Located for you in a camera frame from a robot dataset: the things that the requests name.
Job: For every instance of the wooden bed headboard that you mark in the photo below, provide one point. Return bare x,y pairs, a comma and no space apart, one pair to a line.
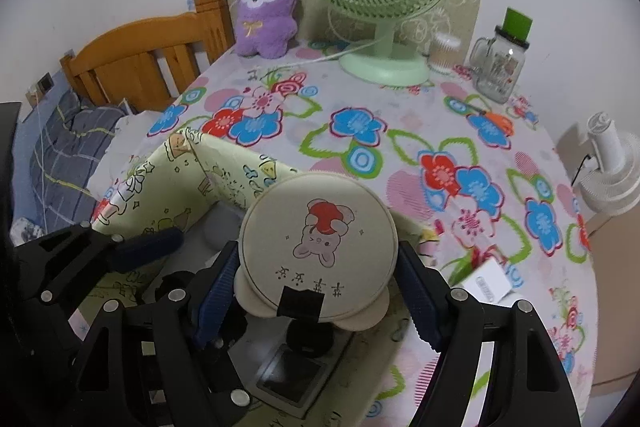
130,52

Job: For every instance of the white flat item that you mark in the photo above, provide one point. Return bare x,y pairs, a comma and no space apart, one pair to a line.
220,229

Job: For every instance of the cream round bunny-print mirror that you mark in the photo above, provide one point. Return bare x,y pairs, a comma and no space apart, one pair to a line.
320,217

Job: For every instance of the clear cotton swab jar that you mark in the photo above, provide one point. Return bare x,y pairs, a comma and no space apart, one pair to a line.
444,54

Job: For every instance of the purple plush toy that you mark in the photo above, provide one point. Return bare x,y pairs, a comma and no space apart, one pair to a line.
265,17

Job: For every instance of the glass mug jar green lid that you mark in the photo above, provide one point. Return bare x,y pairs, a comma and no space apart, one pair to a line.
495,72

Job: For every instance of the white square charger block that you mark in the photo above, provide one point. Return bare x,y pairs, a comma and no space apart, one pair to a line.
492,279

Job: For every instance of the floral tablecloth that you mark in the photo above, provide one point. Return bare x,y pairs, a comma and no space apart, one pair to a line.
400,142

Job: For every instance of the yellow cartoon fabric storage box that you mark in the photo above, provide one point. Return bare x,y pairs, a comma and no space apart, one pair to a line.
225,167

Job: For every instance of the blue plaid bedding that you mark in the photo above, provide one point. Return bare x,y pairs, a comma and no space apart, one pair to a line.
65,147

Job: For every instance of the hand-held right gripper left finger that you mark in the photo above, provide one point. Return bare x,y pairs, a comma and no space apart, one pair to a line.
217,294

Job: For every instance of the white fan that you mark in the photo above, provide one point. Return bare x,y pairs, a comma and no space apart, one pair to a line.
615,177

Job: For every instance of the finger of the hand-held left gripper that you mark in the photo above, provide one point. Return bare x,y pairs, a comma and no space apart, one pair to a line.
230,387
145,249

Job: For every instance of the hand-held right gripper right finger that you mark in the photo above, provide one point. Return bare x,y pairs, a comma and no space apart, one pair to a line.
420,297

